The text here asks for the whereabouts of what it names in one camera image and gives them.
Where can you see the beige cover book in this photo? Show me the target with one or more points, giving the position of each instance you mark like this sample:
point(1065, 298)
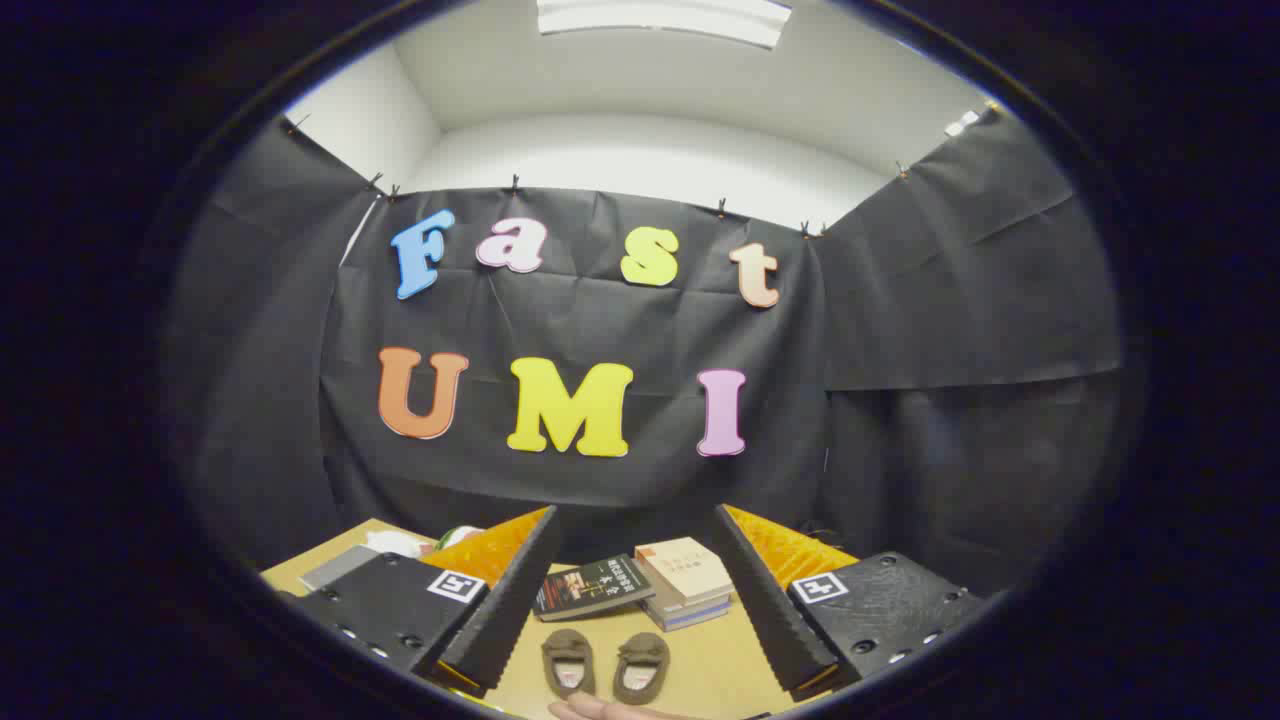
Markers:
point(685, 568)

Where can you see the white plush toy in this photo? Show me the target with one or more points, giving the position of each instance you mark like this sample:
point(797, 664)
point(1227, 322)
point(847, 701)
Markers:
point(400, 543)

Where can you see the brown fuzzy shoe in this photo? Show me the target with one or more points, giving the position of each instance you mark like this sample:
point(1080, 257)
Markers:
point(567, 650)
point(642, 655)

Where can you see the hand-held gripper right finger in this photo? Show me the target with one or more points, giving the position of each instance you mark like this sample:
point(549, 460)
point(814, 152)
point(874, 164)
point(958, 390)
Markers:
point(775, 620)

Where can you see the dark cover book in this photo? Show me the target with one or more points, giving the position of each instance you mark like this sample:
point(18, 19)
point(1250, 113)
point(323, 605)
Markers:
point(592, 587)

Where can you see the watermelon slice plush toy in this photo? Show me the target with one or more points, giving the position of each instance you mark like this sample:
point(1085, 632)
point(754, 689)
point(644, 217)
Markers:
point(462, 536)

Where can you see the grey storage box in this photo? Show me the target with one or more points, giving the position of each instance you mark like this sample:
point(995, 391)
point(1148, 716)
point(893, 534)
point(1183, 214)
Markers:
point(340, 567)

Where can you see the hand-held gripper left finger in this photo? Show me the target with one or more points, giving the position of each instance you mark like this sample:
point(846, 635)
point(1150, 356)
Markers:
point(500, 620)

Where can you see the ceiling light panel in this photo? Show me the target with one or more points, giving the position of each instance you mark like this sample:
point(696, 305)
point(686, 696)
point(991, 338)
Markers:
point(665, 18)

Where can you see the tan paperback book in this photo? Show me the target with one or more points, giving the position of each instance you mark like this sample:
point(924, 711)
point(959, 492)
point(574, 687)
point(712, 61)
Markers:
point(700, 607)

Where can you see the blue cover book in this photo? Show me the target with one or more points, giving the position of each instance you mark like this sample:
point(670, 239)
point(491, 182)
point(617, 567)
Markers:
point(697, 620)

